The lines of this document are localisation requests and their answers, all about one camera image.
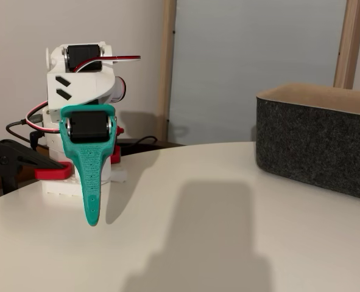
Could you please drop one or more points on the teal gripper black servo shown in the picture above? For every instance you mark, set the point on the teal gripper black servo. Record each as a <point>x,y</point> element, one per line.
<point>88,127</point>

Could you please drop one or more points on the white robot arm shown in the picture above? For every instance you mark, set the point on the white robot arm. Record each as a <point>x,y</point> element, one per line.
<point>76,88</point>

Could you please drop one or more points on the dark grey felt box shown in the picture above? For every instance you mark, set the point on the dark grey felt box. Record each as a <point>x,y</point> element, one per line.
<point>313,146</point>

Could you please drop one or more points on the black clamp with red jaw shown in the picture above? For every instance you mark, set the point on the black clamp with red jaw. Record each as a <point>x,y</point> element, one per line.
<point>115,156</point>
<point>12,158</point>

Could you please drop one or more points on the dark low furniture piece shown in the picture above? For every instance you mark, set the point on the dark low furniture piece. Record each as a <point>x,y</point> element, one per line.
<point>164,144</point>

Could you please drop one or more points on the light wooden post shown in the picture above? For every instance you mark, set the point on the light wooden post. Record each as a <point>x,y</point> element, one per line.
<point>348,45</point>
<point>166,76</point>

